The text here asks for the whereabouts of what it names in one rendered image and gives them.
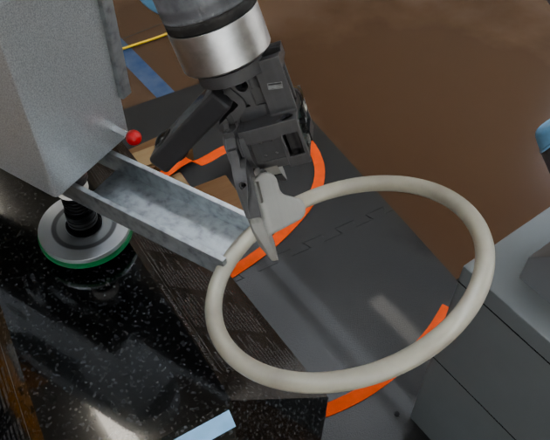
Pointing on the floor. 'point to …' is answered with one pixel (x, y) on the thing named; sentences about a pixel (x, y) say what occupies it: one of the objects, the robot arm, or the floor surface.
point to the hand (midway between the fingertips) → (274, 219)
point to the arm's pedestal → (503, 354)
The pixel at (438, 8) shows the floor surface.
